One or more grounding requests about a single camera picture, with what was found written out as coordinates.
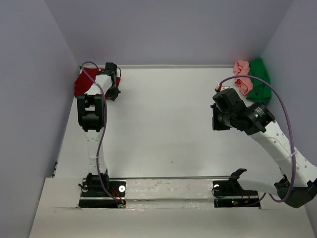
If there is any green t-shirt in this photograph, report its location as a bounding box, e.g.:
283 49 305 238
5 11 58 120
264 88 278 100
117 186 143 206
246 58 272 105

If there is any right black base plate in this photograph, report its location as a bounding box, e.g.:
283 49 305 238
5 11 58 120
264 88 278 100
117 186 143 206
211 180 261 208

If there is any red t-shirt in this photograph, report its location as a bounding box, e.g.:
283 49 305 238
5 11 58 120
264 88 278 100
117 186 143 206
74 67 121 99

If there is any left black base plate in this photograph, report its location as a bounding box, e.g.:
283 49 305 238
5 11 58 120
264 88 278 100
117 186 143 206
78 179 126 209

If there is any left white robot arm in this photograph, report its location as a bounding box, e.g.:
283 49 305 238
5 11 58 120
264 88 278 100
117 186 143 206
75 61 121 199

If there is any pink t-shirt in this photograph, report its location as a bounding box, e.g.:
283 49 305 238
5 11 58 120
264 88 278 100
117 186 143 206
233 60 253 96

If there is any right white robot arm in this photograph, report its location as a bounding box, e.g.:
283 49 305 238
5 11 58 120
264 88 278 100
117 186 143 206
211 88 317 208

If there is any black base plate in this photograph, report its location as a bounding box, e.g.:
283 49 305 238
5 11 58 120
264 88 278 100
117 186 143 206
78 179 126 209
211 180 261 208

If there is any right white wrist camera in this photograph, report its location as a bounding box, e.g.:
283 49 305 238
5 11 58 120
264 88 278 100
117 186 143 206
215 84 230 93

